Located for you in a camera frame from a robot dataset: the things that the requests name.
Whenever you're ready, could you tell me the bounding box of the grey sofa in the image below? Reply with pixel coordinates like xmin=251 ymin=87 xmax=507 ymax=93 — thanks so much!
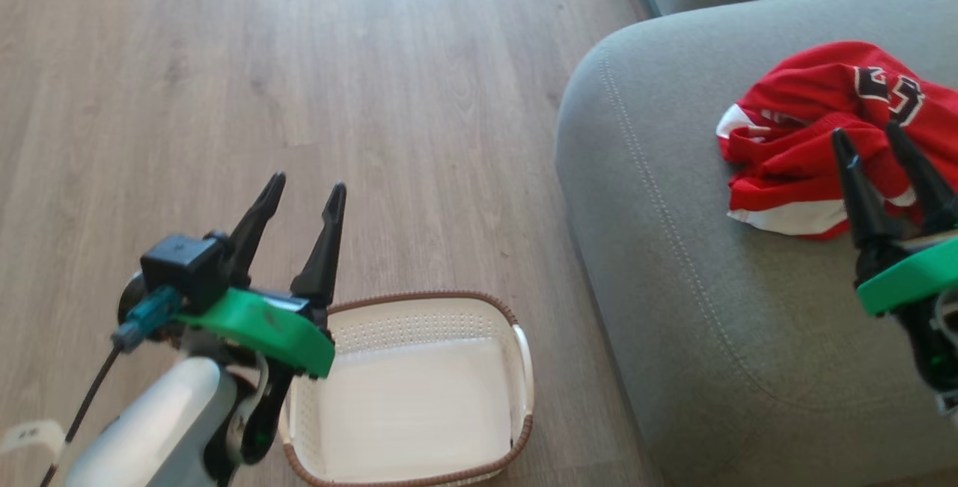
xmin=555 ymin=0 xmax=958 ymax=487

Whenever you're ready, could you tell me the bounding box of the teal cable connector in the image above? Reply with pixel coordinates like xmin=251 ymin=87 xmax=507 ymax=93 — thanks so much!
xmin=112 ymin=285 xmax=183 ymax=354

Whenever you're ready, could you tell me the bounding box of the thin black cable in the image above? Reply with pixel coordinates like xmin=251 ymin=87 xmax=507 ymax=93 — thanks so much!
xmin=39 ymin=345 xmax=125 ymax=487

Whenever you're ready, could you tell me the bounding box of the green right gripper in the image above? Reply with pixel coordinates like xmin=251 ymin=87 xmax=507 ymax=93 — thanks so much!
xmin=832 ymin=120 xmax=958 ymax=398

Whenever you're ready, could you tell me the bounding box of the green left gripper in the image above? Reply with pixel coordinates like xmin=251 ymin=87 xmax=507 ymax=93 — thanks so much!
xmin=177 ymin=171 xmax=348 ymax=467

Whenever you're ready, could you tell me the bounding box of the white label strap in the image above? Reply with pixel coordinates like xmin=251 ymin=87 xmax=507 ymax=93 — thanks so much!
xmin=0 ymin=420 xmax=66 ymax=459

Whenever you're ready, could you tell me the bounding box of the white laundry basket brown rim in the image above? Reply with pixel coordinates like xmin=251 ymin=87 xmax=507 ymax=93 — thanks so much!
xmin=278 ymin=290 xmax=535 ymax=487

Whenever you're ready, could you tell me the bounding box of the red basketball jersey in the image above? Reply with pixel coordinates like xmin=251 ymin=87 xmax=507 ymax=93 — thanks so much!
xmin=716 ymin=41 xmax=958 ymax=240

